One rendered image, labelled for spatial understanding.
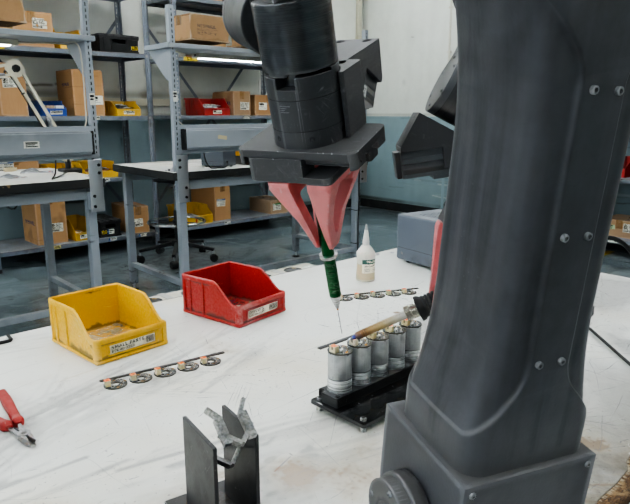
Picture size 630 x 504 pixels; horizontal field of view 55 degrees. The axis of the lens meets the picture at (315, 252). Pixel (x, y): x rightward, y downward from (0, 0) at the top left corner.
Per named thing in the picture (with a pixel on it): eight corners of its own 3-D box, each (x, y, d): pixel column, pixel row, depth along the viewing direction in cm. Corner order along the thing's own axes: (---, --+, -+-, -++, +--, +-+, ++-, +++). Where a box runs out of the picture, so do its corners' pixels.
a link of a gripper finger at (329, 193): (301, 222, 58) (285, 127, 53) (372, 229, 54) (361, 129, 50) (266, 259, 53) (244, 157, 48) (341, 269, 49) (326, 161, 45)
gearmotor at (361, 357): (375, 388, 63) (376, 341, 62) (359, 395, 61) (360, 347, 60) (357, 381, 65) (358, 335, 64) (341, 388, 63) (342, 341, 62)
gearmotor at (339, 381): (356, 397, 61) (357, 348, 60) (339, 404, 59) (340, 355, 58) (339, 389, 63) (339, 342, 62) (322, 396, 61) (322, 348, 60)
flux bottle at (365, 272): (371, 283, 106) (372, 226, 104) (353, 280, 108) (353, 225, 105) (377, 278, 109) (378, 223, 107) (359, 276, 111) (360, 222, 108)
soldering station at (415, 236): (494, 268, 116) (498, 219, 114) (451, 277, 110) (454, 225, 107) (437, 253, 128) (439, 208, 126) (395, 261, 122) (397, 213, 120)
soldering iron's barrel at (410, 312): (359, 346, 58) (421, 318, 58) (352, 332, 58) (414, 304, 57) (358, 340, 60) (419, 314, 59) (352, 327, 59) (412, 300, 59)
